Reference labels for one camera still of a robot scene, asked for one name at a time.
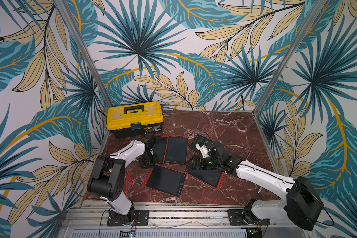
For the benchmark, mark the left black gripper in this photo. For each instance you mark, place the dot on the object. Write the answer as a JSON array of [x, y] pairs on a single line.
[[154, 161]]

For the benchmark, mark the back right writing tablet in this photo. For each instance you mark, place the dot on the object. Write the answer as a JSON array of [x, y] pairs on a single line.
[[200, 140]]

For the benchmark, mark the writing tablet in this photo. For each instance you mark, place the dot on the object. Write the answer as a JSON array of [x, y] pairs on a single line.
[[167, 181], [159, 148], [200, 140], [208, 177], [176, 151]]

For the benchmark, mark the middle right writing tablet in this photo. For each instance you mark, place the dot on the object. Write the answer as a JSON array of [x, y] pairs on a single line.
[[208, 177]]

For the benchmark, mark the front left writing tablet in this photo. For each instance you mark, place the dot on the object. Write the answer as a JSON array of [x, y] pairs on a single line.
[[167, 181]]

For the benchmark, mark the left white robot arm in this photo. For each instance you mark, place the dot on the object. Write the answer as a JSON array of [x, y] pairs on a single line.
[[108, 173]]

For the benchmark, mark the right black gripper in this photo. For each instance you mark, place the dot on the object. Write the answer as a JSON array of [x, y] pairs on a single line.
[[198, 160]]

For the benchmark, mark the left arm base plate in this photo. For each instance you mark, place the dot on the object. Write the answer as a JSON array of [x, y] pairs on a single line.
[[128, 217]]

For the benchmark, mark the yellow black toolbox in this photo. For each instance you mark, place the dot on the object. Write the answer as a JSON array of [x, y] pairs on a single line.
[[137, 119]]

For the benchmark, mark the aluminium front rail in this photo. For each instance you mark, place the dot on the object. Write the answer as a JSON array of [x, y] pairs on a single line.
[[164, 220]]

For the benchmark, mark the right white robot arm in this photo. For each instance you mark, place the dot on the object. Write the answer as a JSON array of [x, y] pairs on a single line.
[[298, 201]]

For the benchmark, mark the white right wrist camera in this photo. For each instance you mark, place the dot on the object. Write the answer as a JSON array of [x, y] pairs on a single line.
[[204, 150]]

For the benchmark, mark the back left writing tablet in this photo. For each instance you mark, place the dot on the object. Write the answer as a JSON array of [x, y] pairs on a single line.
[[176, 151]]

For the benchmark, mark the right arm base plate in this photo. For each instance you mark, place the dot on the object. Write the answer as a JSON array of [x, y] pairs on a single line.
[[239, 217]]

